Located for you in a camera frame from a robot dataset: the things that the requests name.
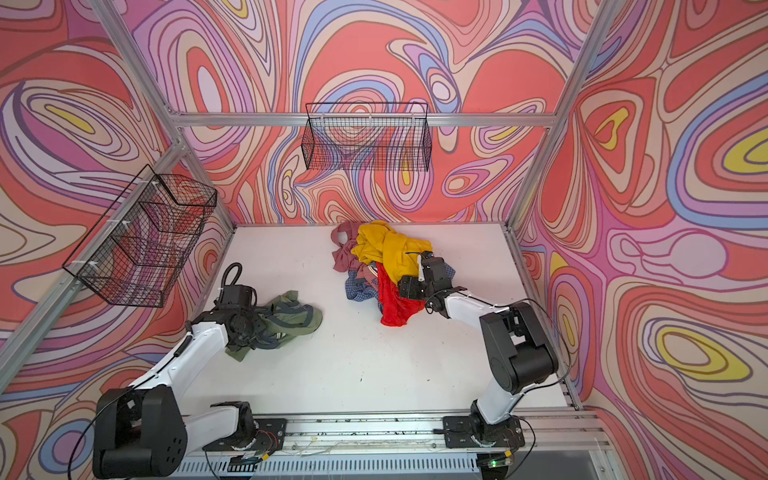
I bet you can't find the green cloth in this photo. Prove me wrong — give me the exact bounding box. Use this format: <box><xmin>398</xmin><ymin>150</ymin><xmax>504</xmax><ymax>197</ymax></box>
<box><xmin>225</xmin><ymin>290</ymin><xmax>323</xmax><ymax>362</ymax></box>

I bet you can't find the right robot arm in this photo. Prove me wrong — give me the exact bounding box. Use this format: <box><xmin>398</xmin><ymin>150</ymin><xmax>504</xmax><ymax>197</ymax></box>
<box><xmin>397</xmin><ymin>251</ymin><xmax>560</xmax><ymax>427</ymax></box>

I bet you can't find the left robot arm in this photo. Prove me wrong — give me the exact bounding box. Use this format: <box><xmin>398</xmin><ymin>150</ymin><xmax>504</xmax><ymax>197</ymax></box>
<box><xmin>92</xmin><ymin>285</ymin><xmax>259</xmax><ymax>479</ymax></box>

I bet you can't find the red cloth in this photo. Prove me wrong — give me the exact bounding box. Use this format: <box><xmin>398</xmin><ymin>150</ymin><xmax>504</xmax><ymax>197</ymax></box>
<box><xmin>376</xmin><ymin>262</ymin><xmax>425</xmax><ymax>327</ymax></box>

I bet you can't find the pink printed cloth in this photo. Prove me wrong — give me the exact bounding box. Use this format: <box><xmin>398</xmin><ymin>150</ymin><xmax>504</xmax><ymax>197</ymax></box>
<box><xmin>357</xmin><ymin>263</ymin><xmax>378</xmax><ymax>287</ymax></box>

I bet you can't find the yellow cloth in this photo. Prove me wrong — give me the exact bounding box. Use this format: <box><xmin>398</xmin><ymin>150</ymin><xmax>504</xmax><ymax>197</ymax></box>
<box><xmin>351</xmin><ymin>220</ymin><xmax>433</xmax><ymax>283</ymax></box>

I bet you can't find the blue checkered cloth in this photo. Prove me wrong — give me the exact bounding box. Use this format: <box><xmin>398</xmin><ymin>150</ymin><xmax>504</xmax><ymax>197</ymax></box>
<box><xmin>344</xmin><ymin>270</ymin><xmax>379</xmax><ymax>303</ymax></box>

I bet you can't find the maroon cloth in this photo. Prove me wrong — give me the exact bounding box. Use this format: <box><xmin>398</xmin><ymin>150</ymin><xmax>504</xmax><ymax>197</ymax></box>
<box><xmin>331</xmin><ymin>221</ymin><xmax>362</xmax><ymax>272</ymax></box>

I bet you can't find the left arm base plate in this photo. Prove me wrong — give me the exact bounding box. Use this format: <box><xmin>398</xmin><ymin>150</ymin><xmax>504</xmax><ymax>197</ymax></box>
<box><xmin>203</xmin><ymin>418</ymin><xmax>288</xmax><ymax>454</ymax></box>

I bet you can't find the black wire basket left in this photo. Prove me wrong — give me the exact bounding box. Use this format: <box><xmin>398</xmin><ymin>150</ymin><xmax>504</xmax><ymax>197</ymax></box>
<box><xmin>62</xmin><ymin>166</ymin><xmax>218</xmax><ymax>308</ymax></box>

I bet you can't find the black wire basket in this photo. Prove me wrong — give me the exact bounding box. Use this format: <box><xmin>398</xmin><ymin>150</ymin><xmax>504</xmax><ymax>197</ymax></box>
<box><xmin>62</xmin><ymin>166</ymin><xmax>218</xmax><ymax>308</ymax></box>
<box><xmin>301</xmin><ymin>101</ymin><xmax>432</xmax><ymax>172</ymax></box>

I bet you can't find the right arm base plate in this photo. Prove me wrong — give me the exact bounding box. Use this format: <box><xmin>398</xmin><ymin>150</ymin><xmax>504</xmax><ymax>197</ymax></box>
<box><xmin>441</xmin><ymin>414</ymin><xmax>526</xmax><ymax>452</ymax></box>

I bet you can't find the black wire basket back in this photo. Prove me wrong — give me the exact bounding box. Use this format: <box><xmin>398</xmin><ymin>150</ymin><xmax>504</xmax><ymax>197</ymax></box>
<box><xmin>301</xmin><ymin>101</ymin><xmax>432</xmax><ymax>172</ymax></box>

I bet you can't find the aluminium rail base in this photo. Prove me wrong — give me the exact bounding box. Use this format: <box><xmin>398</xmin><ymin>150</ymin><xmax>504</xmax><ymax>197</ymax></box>
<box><xmin>107</xmin><ymin>407</ymin><xmax>625</xmax><ymax>480</ymax></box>

